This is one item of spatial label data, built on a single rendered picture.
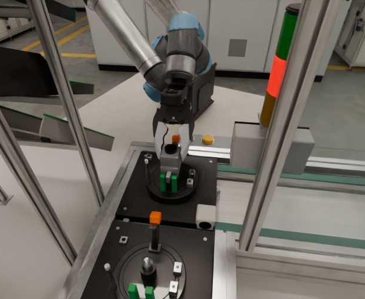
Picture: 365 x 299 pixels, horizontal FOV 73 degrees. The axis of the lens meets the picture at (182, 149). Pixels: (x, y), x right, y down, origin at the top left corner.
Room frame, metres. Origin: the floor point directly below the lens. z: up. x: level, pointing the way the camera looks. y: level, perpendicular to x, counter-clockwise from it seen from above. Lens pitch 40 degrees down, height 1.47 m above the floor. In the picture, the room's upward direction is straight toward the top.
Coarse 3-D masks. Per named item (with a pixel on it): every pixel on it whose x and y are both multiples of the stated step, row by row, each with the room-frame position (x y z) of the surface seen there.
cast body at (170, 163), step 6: (168, 144) 0.47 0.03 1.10; (162, 150) 0.46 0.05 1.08; (168, 150) 0.45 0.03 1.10; (174, 150) 0.45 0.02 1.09; (180, 150) 0.47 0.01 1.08; (162, 156) 0.44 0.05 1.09; (168, 156) 0.44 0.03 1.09; (174, 156) 0.44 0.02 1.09; (162, 162) 0.44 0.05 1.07; (168, 162) 0.44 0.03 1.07; (174, 162) 0.43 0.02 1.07; (180, 162) 0.47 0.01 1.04; (162, 168) 0.43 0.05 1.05; (168, 168) 0.43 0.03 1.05; (174, 168) 0.43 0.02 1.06; (168, 174) 0.42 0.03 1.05; (174, 174) 0.43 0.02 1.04; (168, 180) 0.41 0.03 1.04
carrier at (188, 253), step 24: (144, 240) 0.29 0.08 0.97; (168, 240) 0.29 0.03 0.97; (192, 240) 0.29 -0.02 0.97; (96, 264) 0.24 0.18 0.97; (120, 264) 0.23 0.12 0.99; (144, 264) 0.20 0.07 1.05; (168, 264) 0.23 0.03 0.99; (192, 264) 0.24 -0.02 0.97; (96, 288) 0.19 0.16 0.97; (120, 288) 0.19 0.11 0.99; (144, 288) 0.19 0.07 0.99; (168, 288) 0.19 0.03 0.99; (192, 288) 0.19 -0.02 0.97
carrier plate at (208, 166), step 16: (144, 160) 0.55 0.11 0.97; (160, 160) 0.55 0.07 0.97; (192, 160) 0.55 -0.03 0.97; (208, 160) 0.55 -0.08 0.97; (144, 176) 0.49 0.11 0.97; (208, 176) 0.49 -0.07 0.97; (128, 192) 0.43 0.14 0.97; (144, 192) 0.43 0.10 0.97; (208, 192) 0.43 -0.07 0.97; (128, 208) 0.38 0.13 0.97; (144, 208) 0.38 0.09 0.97; (160, 208) 0.38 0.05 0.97; (176, 208) 0.38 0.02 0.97; (192, 208) 0.38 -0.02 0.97; (176, 224) 0.34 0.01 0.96; (192, 224) 0.34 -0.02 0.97
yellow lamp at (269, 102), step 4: (268, 96) 0.31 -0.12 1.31; (272, 96) 0.31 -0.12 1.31; (264, 100) 0.32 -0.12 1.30; (268, 100) 0.31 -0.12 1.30; (272, 100) 0.31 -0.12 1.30; (264, 104) 0.32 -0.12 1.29; (268, 104) 0.31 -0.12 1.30; (272, 104) 0.31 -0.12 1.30; (264, 108) 0.32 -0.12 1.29; (268, 108) 0.31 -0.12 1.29; (272, 108) 0.30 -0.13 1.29; (264, 112) 0.31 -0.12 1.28; (268, 112) 0.31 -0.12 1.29; (272, 112) 0.30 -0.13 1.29; (260, 116) 0.33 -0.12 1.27; (264, 116) 0.31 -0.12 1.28; (268, 116) 0.31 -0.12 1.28; (260, 120) 0.32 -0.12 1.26; (264, 120) 0.31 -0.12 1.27; (268, 120) 0.30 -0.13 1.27; (264, 124) 0.31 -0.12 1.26; (268, 124) 0.30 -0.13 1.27
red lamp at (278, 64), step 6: (276, 60) 0.32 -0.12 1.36; (282, 60) 0.31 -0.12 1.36; (276, 66) 0.31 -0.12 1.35; (282, 66) 0.31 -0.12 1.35; (276, 72) 0.31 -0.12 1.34; (282, 72) 0.30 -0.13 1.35; (270, 78) 0.32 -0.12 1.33; (276, 78) 0.31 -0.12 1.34; (270, 84) 0.32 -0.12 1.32; (276, 84) 0.31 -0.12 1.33; (270, 90) 0.31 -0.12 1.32; (276, 90) 0.30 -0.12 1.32; (276, 96) 0.30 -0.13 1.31
